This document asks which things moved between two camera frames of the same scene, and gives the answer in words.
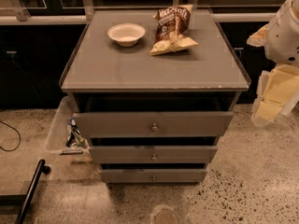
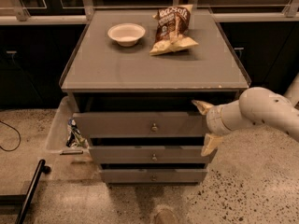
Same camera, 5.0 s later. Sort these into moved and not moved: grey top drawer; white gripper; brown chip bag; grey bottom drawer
Moved: white gripper
Not moved: grey top drawer; grey bottom drawer; brown chip bag
